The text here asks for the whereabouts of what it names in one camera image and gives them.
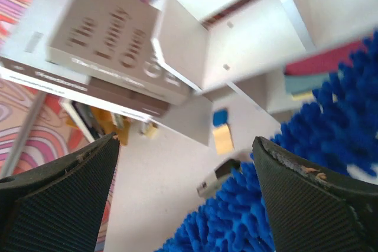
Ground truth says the grey Lonely Ones book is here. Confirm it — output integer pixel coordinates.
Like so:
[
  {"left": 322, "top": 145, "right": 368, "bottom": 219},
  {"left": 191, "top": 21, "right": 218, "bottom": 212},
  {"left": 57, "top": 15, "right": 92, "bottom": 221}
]
[{"left": 47, "top": 0, "right": 191, "bottom": 105}]

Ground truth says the blue microfiber duster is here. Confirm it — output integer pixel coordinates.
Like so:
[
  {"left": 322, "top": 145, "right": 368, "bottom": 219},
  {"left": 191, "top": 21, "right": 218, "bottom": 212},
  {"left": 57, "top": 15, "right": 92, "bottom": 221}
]
[{"left": 155, "top": 29, "right": 378, "bottom": 252}]

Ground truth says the black and white leaning book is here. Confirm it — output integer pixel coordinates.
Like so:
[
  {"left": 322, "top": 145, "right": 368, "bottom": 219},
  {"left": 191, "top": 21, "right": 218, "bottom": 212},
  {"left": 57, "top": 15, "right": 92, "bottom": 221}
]
[{"left": 60, "top": 98, "right": 105, "bottom": 143}]

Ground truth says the yellow wooden book rack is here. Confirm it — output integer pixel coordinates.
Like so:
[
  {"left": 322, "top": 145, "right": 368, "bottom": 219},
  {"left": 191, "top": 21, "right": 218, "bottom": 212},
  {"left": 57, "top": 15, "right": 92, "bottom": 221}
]
[{"left": 66, "top": 106, "right": 131, "bottom": 146}]

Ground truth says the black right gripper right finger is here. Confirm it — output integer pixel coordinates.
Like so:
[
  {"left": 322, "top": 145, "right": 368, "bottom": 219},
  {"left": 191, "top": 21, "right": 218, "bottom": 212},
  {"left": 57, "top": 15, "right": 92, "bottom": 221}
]
[{"left": 253, "top": 137, "right": 377, "bottom": 251}]

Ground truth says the small white side shelf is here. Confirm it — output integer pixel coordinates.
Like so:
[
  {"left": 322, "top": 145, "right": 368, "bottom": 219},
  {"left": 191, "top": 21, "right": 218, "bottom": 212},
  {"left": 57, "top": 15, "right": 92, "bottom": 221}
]
[{"left": 151, "top": 96, "right": 213, "bottom": 146}]

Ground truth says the coloured paper sheets stack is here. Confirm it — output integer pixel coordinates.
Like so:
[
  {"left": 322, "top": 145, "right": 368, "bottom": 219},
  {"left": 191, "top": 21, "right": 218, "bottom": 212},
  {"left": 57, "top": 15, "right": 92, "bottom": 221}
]
[{"left": 283, "top": 32, "right": 377, "bottom": 100}]

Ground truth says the brown Fredonia book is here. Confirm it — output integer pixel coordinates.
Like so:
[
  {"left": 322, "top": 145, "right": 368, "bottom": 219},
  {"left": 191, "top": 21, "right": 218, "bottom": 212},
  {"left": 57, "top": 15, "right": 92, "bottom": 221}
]
[{"left": 0, "top": 0, "right": 172, "bottom": 119}]

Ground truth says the grey and black stapler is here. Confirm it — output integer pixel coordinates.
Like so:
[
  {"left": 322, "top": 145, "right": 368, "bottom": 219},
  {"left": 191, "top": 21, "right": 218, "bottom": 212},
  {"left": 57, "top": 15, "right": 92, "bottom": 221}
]
[{"left": 197, "top": 158, "right": 241, "bottom": 199}]

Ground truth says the blue eraser block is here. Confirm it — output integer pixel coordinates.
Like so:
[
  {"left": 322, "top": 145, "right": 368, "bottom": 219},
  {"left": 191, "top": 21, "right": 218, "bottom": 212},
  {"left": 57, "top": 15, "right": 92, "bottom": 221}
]
[{"left": 213, "top": 109, "right": 229, "bottom": 127}]

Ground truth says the white Mademoiselle book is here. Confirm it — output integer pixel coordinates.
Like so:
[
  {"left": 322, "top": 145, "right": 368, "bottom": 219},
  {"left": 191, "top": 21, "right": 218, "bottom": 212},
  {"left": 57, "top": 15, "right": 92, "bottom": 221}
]
[{"left": 1, "top": 66, "right": 152, "bottom": 122}]

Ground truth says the white bookshelf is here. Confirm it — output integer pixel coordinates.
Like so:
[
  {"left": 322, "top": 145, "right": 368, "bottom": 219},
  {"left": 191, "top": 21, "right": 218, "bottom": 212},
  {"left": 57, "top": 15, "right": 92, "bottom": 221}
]
[{"left": 152, "top": 0, "right": 377, "bottom": 114}]

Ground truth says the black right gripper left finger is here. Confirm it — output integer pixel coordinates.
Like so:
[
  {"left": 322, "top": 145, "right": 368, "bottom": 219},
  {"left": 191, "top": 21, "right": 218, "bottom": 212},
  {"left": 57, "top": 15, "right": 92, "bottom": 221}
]
[{"left": 1, "top": 133, "right": 120, "bottom": 251}]

